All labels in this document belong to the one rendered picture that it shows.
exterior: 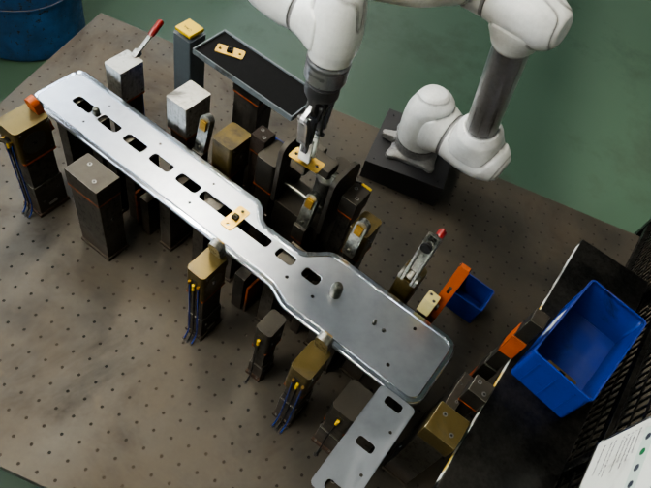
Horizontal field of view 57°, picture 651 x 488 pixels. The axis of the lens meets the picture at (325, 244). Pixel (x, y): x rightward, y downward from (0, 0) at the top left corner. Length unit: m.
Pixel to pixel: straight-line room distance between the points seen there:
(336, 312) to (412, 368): 0.23
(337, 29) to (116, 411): 1.12
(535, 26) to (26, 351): 1.53
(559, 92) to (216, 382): 3.20
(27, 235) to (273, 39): 2.28
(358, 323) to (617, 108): 3.22
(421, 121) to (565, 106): 2.26
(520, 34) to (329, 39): 0.58
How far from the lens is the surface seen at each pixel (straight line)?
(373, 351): 1.49
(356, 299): 1.55
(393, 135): 2.21
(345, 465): 1.39
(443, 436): 1.41
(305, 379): 1.38
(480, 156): 1.97
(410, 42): 4.14
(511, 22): 1.56
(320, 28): 1.14
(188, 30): 1.91
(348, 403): 1.45
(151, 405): 1.71
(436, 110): 2.02
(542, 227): 2.37
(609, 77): 4.68
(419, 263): 1.51
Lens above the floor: 2.31
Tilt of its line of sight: 54 degrees down
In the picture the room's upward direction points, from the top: 19 degrees clockwise
